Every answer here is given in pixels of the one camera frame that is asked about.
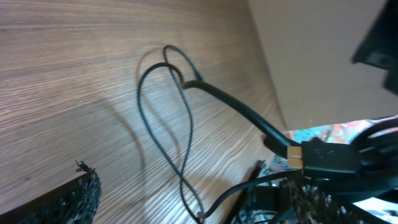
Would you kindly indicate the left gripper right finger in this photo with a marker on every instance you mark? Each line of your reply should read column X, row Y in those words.
column 287, row 196

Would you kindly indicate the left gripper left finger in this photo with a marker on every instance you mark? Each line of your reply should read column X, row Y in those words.
column 74, row 202

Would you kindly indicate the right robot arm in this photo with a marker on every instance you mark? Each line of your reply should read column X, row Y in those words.
column 379, row 47

